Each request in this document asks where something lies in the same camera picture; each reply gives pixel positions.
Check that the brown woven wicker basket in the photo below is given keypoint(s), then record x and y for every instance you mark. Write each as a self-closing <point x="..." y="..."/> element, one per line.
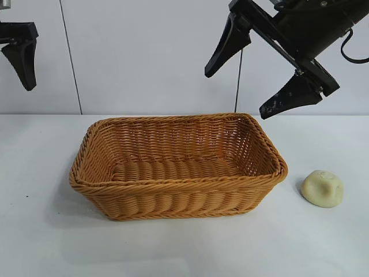
<point x="173" y="199"/>

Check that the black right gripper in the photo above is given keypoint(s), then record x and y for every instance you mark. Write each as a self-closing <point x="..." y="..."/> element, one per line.
<point x="314" y="29"/>

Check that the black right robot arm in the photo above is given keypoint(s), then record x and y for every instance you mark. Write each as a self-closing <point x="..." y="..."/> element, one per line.
<point x="363" y="7"/>

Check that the pale yellow egg yolk pastry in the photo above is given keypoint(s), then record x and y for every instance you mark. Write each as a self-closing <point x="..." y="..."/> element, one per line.
<point x="321" y="190"/>

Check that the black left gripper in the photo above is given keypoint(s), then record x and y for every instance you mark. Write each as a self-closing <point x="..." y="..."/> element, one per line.
<point x="17" y="31"/>

